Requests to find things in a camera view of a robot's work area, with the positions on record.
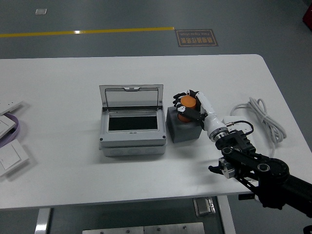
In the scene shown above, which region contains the red object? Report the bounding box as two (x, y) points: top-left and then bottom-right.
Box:
(302, 4), (312, 26)

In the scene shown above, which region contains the white switch panel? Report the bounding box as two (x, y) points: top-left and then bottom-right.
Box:
(0, 100), (25, 117)
(0, 116), (17, 139)
(0, 138), (31, 177)

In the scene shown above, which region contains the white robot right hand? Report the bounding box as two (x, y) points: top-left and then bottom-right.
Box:
(172, 89), (229, 141)

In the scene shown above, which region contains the white table leg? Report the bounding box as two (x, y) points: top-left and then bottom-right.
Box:
(216, 195), (236, 234)
(34, 208), (52, 234)

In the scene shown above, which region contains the yellow floor line tape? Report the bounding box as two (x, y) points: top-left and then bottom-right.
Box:
(0, 26), (175, 39)

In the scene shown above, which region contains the grey metal base plate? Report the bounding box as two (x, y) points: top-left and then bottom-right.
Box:
(82, 222), (205, 234)

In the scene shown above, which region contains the grey junction box with lid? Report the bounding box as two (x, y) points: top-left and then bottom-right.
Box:
(98, 84), (167, 157)

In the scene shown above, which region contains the grey cube with round recess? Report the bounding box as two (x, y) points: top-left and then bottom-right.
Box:
(166, 106), (203, 143)

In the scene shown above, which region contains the orange cylinder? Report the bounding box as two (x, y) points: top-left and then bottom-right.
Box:
(177, 96), (197, 122)

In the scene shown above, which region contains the white power cord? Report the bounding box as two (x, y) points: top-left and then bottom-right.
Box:
(230, 97), (288, 159)

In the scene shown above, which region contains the brown floor sign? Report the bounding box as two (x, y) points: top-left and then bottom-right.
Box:
(175, 29), (219, 48)

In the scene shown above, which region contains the grey metal bracket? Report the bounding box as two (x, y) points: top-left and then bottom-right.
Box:
(194, 197), (216, 217)

